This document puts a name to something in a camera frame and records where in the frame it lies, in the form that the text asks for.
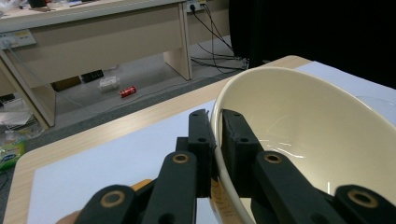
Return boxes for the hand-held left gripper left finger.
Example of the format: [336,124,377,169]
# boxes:
[176,108,218,199]

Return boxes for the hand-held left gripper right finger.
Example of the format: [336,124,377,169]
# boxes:
[221,108,265,199]

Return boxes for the cream ceramic bowl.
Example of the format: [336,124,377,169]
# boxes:
[209,65,396,224]

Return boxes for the red can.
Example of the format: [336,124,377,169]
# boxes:
[120,86,138,99]

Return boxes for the white table mat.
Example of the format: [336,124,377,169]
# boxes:
[26,60,396,224]

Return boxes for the clear plastic box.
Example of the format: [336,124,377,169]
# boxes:
[97,76,121,93]

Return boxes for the small black box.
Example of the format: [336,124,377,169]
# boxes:
[80,69,106,84]

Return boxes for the black curtain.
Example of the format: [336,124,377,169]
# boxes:
[228,0,396,90]

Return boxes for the beige desk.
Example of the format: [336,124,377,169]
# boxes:
[0,0,232,129]

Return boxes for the white paper sheets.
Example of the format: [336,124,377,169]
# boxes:
[0,92,35,129]

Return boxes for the green packet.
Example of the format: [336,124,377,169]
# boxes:
[0,136,27,171]

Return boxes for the white power strip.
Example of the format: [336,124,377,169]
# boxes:
[0,29,37,50]

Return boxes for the black power cable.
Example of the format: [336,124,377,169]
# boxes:
[189,3,248,75]

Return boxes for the white wall socket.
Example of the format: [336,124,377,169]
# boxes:
[186,0,208,13]

